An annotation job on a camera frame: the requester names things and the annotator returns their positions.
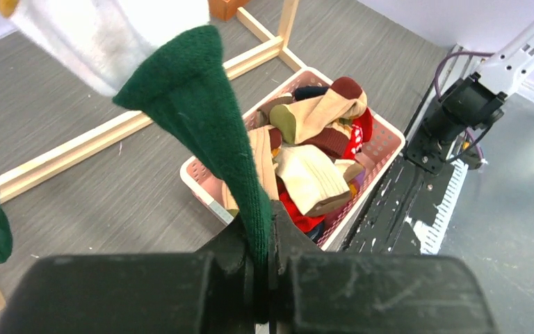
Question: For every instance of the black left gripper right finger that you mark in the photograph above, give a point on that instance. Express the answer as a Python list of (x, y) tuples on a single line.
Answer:
[(313, 291)]

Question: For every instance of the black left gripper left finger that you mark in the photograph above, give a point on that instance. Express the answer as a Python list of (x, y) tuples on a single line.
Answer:
[(206, 291)]

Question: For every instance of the plain red sock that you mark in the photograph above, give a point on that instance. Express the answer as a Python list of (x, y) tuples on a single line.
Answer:
[(302, 222)]

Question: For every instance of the beige brown block sock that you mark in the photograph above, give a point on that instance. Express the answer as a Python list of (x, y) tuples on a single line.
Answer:
[(316, 184)]

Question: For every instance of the striped beige maroon sock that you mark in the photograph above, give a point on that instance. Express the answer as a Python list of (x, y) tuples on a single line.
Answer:
[(266, 143), (303, 120)]

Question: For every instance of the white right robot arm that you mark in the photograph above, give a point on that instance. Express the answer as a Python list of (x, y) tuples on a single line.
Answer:
[(459, 118)]

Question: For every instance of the pink perforated plastic basket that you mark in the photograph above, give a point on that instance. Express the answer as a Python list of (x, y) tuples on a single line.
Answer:
[(378, 154)]

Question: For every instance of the orange wooden divided tray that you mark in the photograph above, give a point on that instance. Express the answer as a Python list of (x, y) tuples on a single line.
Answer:
[(225, 9)]

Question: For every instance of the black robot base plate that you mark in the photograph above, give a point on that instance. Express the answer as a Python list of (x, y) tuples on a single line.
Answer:
[(409, 212)]

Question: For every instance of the wooden clothes rack frame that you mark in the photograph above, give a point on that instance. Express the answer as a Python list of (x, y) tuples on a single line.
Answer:
[(47, 165)]

